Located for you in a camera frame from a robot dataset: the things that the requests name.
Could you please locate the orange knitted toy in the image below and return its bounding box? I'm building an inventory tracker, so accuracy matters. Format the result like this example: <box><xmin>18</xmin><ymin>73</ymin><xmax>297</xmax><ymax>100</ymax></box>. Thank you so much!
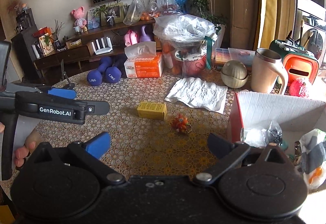
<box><xmin>171</xmin><ymin>114</ymin><xmax>192</xmax><ymax>135</ymax></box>

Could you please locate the yellow small box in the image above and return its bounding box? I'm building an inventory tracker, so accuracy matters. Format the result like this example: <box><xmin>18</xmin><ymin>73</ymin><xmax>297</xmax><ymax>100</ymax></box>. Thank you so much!
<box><xmin>137</xmin><ymin>102</ymin><xmax>167</xmax><ymax>120</ymax></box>

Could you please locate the dark patterned small bag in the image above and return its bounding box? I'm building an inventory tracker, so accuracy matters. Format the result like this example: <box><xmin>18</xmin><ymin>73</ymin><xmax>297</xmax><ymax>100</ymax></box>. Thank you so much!
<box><xmin>265</xmin><ymin>120</ymin><xmax>283</xmax><ymax>146</ymax></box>

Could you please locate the person's left hand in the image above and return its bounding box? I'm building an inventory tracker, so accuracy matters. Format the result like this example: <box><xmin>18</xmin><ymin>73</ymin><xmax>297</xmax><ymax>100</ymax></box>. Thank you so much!
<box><xmin>14</xmin><ymin>129</ymin><xmax>41</xmax><ymax>168</ymax></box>

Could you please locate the phone stand black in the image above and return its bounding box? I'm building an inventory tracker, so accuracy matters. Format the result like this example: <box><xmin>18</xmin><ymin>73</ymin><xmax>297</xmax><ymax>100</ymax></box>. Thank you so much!
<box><xmin>60</xmin><ymin>60</ymin><xmax>75</xmax><ymax>90</ymax></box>

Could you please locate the red cardboard box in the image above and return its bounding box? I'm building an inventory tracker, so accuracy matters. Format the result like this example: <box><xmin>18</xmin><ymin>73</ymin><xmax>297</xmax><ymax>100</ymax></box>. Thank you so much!
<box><xmin>227</xmin><ymin>92</ymin><xmax>325</xmax><ymax>154</ymax></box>

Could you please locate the blue dumbbell front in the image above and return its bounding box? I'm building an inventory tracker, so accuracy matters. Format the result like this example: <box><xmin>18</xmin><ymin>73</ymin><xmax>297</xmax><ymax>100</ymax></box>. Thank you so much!
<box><xmin>87</xmin><ymin>57</ymin><xmax>121</xmax><ymax>87</ymax></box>

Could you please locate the white wifi router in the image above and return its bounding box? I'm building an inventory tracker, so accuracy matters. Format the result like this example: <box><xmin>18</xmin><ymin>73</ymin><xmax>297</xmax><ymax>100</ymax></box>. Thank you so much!
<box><xmin>91</xmin><ymin>37</ymin><xmax>113</xmax><ymax>55</ymax></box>

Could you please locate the white crumpled cloth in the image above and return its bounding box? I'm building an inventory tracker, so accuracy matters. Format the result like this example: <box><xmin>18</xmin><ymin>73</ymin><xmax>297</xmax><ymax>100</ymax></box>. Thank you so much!
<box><xmin>165</xmin><ymin>77</ymin><xmax>228</xmax><ymax>114</ymax></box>

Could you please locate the black side cabinet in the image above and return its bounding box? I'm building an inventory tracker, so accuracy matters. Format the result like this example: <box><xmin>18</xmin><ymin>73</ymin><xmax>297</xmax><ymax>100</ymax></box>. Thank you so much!
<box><xmin>11</xmin><ymin>8</ymin><xmax>41</xmax><ymax>81</ymax></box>

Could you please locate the round cream ribbed container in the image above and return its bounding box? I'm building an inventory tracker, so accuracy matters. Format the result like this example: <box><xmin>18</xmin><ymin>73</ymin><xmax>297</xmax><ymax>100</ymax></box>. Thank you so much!
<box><xmin>220</xmin><ymin>60</ymin><xmax>249</xmax><ymax>89</ymax></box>

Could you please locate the orange tissue pack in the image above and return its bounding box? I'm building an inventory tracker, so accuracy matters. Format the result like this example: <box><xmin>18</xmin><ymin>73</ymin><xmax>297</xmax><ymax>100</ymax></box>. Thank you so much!
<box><xmin>124</xmin><ymin>41</ymin><xmax>164</xmax><ymax>78</ymax></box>

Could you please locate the pink plush doll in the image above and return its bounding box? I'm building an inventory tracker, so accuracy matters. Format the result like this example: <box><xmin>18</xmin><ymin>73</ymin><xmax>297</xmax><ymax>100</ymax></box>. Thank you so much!
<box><xmin>71</xmin><ymin>6</ymin><xmax>88</xmax><ymax>32</ymax></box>

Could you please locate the pink toy backpack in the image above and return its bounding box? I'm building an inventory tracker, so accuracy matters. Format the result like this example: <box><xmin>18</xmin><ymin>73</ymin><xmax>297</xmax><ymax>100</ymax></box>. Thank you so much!
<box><xmin>124</xmin><ymin>29</ymin><xmax>139</xmax><ymax>47</ymax></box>

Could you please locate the green white paper packet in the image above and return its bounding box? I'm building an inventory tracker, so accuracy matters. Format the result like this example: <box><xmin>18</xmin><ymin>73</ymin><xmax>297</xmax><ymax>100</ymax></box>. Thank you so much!
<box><xmin>299</xmin><ymin>128</ymin><xmax>325</xmax><ymax>190</ymax></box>

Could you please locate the wooden tv console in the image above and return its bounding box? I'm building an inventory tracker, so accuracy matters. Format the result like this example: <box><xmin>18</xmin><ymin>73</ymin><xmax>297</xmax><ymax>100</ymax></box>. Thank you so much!
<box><xmin>34</xmin><ymin>19</ymin><xmax>155</xmax><ymax>76</ymax></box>

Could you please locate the pink fuzzy ball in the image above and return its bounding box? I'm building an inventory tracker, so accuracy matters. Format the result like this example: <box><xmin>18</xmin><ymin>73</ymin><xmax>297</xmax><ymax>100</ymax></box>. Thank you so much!
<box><xmin>289</xmin><ymin>78</ymin><xmax>312</xmax><ymax>98</ymax></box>

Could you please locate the cream steel mug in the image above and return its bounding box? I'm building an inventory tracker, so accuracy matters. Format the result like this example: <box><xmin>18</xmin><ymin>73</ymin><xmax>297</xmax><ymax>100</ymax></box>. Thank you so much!
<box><xmin>251</xmin><ymin>48</ymin><xmax>289</xmax><ymax>95</ymax></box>

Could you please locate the framed picture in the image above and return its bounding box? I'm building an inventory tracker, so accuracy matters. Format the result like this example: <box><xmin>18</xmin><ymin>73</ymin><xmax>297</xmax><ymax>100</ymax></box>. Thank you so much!
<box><xmin>100</xmin><ymin>0</ymin><xmax>124</xmax><ymax>26</ymax></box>

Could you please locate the colourful plastic organizer box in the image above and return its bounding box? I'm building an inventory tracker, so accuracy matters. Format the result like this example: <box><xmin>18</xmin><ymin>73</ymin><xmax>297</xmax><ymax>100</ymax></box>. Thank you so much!
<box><xmin>214</xmin><ymin>48</ymin><xmax>255</xmax><ymax>67</ymax></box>

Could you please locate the orange green storage case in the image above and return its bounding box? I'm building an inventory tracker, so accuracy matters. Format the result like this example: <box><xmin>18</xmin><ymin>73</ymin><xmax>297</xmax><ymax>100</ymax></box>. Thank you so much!
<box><xmin>269</xmin><ymin>40</ymin><xmax>319</xmax><ymax>87</ymax></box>

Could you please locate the clear plastic bag of items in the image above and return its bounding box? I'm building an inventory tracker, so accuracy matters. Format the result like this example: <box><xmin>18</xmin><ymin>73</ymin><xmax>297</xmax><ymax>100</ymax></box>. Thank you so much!
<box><xmin>153</xmin><ymin>14</ymin><xmax>218</xmax><ymax>77</ymax></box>

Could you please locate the yellow curtain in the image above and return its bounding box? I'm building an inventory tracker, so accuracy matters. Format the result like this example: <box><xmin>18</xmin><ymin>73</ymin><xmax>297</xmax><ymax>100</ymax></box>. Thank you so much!
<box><xmin>255</xmin><ymin>0</ymin><xmax>277</xmax><ymax>49</ymax></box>

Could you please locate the clear bag with oranges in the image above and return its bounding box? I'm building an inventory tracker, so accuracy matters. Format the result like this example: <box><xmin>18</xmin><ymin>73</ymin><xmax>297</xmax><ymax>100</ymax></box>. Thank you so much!
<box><xmin>140</xmin><ymin>0</ymin><xmax>181</xmax><ymax>21</ymax></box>

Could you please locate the washing machine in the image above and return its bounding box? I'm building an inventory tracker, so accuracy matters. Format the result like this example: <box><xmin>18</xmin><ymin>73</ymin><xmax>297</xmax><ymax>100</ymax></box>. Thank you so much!
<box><xmin>295</xmin><ymin>0</ymin><xmax>325</xmax><ymax>69</ymax></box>

